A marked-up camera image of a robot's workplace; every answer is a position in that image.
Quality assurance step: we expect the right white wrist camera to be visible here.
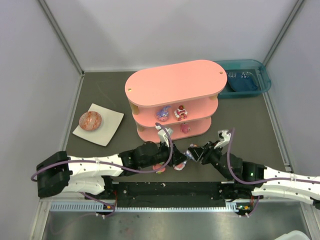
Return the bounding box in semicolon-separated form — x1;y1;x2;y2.
214;129;232;149

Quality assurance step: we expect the pink figure toy on shelf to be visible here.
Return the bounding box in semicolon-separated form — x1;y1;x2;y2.
180;122;191;134

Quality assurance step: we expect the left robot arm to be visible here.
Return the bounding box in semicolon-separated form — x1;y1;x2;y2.
31;141;187;198

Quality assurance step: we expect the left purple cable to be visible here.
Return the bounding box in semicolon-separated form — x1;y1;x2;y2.
30;122;174;182

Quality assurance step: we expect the pink three-tier toy shelf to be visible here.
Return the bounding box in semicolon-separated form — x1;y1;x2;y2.
124;59;227;143

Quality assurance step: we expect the pink doll green bow toy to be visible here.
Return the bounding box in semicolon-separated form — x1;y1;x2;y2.
152;164;166;174

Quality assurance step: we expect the red strawberry cake toy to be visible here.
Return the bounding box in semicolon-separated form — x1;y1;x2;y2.
174;105;188;121

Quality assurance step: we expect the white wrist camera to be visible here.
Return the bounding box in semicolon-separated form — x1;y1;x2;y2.
214;129;232;149
155;122;174;147

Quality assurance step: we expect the purple cable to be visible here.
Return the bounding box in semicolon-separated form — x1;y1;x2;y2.
30;122;174;182
226;127;320;185

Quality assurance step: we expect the pink bonnet melody toy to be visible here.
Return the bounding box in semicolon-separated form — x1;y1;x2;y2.
174;162;186;171

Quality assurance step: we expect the white slotted cable duct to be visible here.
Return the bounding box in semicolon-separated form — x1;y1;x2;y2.
50;202;251;213

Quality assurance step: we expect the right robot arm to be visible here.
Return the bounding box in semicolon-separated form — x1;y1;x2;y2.
187;140;320;209

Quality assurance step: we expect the purple bunny head toy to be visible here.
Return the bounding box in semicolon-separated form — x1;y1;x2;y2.
156;105;171;122

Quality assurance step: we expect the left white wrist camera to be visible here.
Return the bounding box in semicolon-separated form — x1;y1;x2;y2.
155;122;174;147

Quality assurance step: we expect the red patterned bowl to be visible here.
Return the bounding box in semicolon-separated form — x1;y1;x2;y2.
78;111;102;131

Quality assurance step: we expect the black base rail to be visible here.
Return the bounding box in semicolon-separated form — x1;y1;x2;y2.
96;182;239;207

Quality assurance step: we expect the white square plate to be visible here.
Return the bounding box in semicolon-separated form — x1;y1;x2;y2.
72;103;124;147

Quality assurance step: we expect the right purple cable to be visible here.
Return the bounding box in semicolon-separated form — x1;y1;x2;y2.
226;127;320;185

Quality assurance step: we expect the teal plastic bin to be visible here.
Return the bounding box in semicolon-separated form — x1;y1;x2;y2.
216;59;272;99

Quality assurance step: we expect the purple long-ear bunny toy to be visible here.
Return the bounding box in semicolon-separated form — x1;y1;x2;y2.
184;143;198;161

